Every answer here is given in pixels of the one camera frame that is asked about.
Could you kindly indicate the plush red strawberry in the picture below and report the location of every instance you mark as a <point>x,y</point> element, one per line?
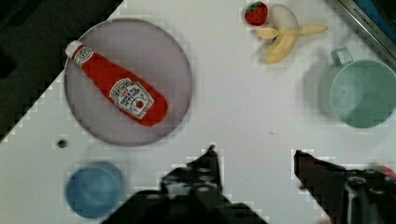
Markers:
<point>256,14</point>
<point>386,171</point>

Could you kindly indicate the silver toaster oven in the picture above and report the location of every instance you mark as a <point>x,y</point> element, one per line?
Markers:
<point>375,20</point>

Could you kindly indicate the mint green mug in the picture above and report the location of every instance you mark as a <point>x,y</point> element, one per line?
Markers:
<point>360,93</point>

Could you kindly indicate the small blue bowl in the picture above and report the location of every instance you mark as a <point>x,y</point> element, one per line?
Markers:
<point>95,190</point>

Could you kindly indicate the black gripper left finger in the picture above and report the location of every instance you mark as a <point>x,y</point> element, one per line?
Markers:
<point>188,195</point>

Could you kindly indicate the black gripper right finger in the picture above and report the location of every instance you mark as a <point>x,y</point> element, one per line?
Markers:
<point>347,196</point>

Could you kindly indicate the plush red ketchup bottle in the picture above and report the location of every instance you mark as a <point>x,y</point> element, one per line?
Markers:
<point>129,93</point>

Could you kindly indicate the grey round plate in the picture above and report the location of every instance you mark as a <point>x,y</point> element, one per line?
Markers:
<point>148,51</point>

